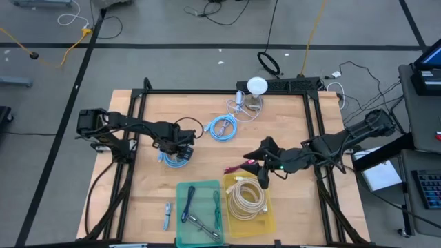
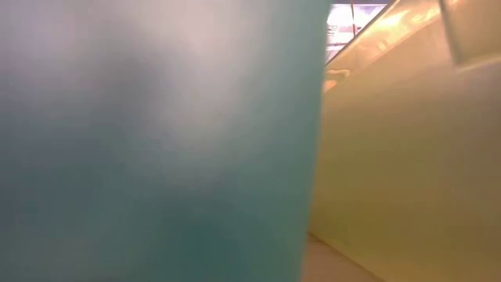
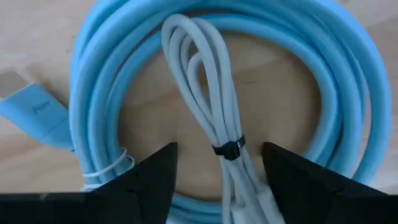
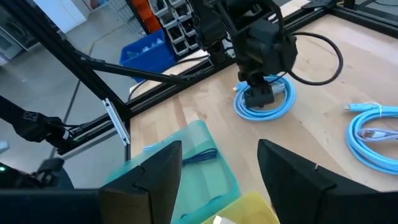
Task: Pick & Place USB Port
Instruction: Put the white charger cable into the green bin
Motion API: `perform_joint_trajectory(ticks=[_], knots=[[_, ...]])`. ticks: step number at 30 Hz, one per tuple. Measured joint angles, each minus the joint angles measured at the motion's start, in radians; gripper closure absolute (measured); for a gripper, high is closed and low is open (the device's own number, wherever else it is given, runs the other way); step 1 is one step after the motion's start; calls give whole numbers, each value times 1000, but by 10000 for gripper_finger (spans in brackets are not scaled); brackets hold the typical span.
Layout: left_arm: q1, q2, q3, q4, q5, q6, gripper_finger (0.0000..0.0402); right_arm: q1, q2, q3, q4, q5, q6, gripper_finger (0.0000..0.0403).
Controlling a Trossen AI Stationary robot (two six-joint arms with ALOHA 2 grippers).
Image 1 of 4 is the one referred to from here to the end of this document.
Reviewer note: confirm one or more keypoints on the green translucent plastic bin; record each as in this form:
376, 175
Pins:
203, 199

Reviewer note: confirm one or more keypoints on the yellow translucent plastic bin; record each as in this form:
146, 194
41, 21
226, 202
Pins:
255, 229

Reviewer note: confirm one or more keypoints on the grey side table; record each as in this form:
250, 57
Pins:
423, 117

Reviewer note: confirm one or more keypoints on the laptop screen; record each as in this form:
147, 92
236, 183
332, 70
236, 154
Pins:
432, 56

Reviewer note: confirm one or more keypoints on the grey metal object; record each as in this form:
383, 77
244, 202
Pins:
41, 2

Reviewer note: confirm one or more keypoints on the black power strip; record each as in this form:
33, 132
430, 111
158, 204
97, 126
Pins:
293, 84

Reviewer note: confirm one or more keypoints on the black round floor puck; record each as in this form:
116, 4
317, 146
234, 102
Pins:
33, 55

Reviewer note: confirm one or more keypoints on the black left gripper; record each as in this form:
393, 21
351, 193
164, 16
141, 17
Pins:
172, 141

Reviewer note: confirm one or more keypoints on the silver aluminium bar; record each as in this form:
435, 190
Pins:
127, 246

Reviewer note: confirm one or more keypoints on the small red object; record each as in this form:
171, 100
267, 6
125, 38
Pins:
439, 136

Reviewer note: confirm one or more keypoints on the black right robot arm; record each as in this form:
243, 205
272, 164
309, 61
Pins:
344, 137

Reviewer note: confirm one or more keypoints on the black caster wheel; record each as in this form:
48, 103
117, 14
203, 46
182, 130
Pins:
403, 232

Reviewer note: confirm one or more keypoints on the black chair base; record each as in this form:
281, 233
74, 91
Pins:
4, 117

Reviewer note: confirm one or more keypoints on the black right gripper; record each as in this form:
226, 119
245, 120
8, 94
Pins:
293, 160

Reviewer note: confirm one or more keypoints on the black device box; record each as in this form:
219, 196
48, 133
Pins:
423, 86

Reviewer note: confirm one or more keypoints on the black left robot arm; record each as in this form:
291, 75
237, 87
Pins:
138, 124

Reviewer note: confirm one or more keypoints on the silver arm base bracket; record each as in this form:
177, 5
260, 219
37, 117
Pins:
100, 148

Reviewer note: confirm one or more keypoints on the small white adapter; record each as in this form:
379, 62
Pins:
336, 74

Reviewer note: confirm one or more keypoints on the black keyboard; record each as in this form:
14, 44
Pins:
429, 189

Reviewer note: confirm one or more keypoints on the white box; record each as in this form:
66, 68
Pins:
380, 175

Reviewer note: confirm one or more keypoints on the grey floor bar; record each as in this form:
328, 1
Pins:
15, 82

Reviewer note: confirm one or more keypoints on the white dome lamp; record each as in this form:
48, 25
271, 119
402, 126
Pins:
256, 85

